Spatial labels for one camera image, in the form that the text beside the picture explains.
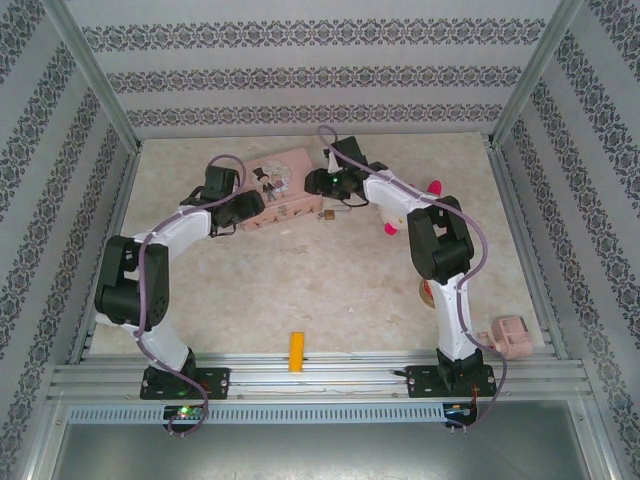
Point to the small brass padlock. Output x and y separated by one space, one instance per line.
329 215

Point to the pink cartoon tin box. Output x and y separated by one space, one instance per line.
285 200

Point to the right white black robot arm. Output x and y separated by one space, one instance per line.
442 240

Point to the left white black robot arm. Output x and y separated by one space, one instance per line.
132 285

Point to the white pink plush toy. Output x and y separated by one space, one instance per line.
392 217

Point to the yellow rectangular block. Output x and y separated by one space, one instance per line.
296 352

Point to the small green circuit board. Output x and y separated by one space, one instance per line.
460 411
182 412

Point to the pink toy device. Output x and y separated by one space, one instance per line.
510 335

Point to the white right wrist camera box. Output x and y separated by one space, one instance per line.
331 161

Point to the aluminium side rail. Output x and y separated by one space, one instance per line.
117 220
507 200

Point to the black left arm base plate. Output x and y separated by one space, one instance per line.
217 382

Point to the aluminium frame post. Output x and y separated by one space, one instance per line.
532 75
96 75

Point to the aluminium front rail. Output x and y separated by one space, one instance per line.
350 375

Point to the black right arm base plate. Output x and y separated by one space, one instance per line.
420 382

